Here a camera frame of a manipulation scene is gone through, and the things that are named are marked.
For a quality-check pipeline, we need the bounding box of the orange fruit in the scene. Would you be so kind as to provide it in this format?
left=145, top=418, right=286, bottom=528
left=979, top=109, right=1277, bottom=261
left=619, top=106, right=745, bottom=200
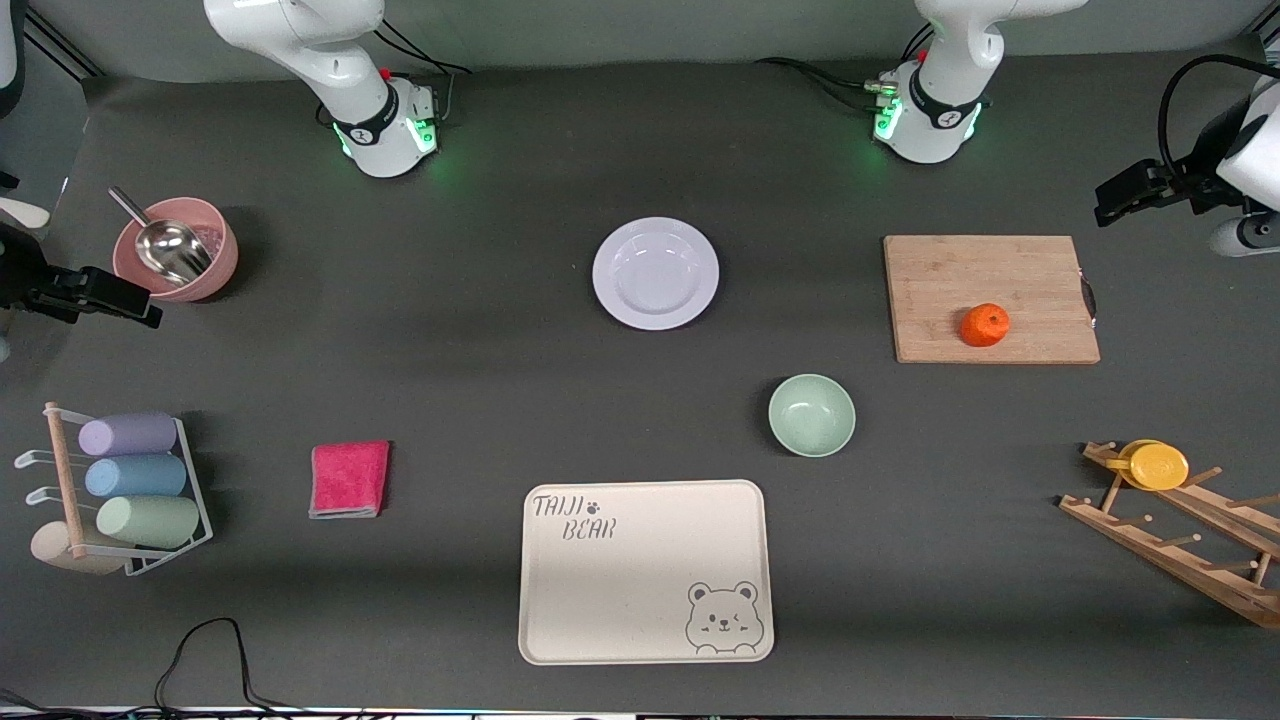
left=961, top=303, right=1011, bottom=348

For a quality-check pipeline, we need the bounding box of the lavender round plate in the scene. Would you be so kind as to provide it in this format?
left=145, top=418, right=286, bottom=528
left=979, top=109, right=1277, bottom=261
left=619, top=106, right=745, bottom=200
left=592, top=217, right=721, bottom=332

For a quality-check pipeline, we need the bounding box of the metal scoop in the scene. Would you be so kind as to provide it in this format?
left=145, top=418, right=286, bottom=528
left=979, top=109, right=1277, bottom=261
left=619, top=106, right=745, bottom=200
left=108, top=186, right=214, bottom=286

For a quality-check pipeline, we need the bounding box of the pink bowl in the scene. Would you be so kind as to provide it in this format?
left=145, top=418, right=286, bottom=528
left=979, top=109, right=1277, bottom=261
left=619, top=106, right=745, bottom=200
left=112, top=197, right=240, bottom=303

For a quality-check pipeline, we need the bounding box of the purple cup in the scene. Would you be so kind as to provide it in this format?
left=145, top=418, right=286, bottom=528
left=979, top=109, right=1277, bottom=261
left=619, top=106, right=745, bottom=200
left=78, top=413, right=179, bottom=457

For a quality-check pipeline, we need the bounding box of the wooden cutting board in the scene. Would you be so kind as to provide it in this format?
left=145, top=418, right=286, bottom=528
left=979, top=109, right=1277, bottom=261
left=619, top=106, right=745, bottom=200
left=883, top=235, right=1101, bottom=365

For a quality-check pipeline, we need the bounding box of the blue cup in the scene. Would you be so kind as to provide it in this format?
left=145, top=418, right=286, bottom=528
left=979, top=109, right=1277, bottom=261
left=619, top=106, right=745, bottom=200
left=85, top=455, right=188, bottom=499

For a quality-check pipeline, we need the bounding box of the green cup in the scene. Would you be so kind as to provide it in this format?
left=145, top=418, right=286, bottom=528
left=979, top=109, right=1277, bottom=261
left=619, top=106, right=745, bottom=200
left=96, top=495, right=201, bottom=549

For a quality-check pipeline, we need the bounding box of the beige cup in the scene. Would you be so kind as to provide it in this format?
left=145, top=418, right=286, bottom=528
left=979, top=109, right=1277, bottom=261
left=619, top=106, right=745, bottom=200
left=30, top=522, right=126, bottom=575

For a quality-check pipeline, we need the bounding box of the yellow cup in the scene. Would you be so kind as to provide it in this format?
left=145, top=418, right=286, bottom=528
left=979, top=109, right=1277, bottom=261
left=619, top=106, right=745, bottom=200
left=1105, top=440, right=1191, bottom=492

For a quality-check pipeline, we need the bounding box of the pink folded cloth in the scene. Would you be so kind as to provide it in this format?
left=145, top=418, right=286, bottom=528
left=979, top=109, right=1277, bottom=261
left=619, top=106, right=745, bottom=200
left=309, top=441, right=391, bottom=519

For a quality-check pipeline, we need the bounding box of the wooden peg rack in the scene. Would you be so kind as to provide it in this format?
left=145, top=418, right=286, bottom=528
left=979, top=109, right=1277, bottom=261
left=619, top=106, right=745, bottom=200
left=1058, top=441, right=1280, bottom=630

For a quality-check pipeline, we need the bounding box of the light green bowl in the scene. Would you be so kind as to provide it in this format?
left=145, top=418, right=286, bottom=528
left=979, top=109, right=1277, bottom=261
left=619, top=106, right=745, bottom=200
left=768, top=374, right=857, bottom=458

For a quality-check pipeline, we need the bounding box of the cream bear print tray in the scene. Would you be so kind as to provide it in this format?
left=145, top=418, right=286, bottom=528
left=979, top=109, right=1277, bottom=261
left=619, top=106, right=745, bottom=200
left=518, top=479, right=776, bottom=666

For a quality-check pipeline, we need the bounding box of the black left arm wrist cable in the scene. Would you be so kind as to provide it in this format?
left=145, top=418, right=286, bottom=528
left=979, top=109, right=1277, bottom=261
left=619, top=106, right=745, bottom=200
left=1157, top=55, right=1263, bottom=191

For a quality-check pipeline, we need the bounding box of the white wire cup rack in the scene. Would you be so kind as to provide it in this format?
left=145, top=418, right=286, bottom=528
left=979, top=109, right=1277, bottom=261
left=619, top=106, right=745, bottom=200
left=15, top=402, right=214, bottom=578

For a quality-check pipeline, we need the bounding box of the black left arm base cable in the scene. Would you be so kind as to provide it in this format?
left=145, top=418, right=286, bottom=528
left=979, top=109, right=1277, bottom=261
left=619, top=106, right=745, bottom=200
left=755, top=25, right=936, bottom=113

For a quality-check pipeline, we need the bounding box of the black arm base cable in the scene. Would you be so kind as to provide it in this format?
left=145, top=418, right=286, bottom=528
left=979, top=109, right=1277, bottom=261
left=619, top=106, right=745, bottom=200
left=372, top=18, right=473, bottom=126
left=755, top=25, right=936, bottom=113

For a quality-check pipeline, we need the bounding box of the black cable at table edge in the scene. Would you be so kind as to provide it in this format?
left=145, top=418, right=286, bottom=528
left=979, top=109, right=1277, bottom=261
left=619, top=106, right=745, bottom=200
left=0, top=618, right=336, bottom=720

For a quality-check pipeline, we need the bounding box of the black right arm base cable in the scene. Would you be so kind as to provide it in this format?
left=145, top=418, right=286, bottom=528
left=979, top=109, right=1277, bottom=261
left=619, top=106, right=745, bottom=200
left=372, top=18, right=473, bottom=126

